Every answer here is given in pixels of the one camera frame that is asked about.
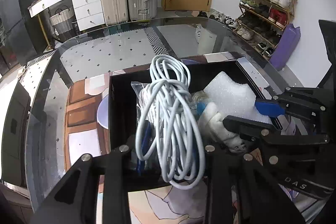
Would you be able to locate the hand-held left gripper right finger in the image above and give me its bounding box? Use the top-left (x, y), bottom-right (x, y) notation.
top-left (203, 144), bottom-right (306, 224)

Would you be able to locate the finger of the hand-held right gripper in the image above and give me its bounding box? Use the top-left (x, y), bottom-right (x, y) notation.
top-left (254, 87), bottom-right (328, 135)
top-left (223, 115), bottom-right (330, 164)

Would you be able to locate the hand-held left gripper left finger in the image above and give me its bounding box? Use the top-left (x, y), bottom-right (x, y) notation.
top-left (30, 122), bottom-right (155, 224)

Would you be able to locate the white power adapter plug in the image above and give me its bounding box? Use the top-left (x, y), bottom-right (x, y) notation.
top-left (196, 101), bottom-right (250, 154)

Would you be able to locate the white foam sheet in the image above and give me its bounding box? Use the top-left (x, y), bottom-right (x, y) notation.
top-left (203, 71), bottom-right (273, 126)

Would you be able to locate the black storage box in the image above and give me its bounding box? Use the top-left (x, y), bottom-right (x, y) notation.
top-left (108, 59), bottom-right (282, 193)

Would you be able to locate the bagged white rope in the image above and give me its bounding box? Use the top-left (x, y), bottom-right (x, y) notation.
top-left (189, 91), bottom-right (210, 110)

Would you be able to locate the bagged white cable bundle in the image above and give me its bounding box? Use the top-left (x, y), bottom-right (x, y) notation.
top-left (131, 80), bottom-right (163, 125)

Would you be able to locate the purple bag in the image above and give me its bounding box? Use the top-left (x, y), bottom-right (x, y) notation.
top-left (269, 23), bottom-right (301, 71)

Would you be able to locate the glass table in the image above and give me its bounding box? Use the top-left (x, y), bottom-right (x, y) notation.
top-left (25, 17), bottom-right (328, 224)

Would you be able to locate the pile of scattered shoes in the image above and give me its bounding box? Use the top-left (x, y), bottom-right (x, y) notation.
top-left (197, 10), bottom-right (240, 30)

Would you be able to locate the white sneaker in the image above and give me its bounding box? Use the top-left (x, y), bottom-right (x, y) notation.
top-left (195, 24), bottom-right (205, 43)

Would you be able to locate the grey low cabinet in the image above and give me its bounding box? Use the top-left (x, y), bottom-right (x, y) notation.
top-left (0, 77), bottom-right (32, 188)

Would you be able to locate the white patterned rug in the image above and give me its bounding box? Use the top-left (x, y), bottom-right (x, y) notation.
top-left (20, 27), bottom-right (184, 98)

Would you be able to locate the wicker basket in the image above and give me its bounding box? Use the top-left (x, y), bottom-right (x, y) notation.
top-left (49, 7), bottom-right (76, 35)

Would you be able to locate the white desk with drawers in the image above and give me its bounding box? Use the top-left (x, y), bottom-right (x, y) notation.
top-left (28, 0), bottom-right (105, 33)

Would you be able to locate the dark grey fridge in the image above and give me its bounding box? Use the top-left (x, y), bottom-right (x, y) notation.
top-left (0, 0), bottom-right (48, 62)

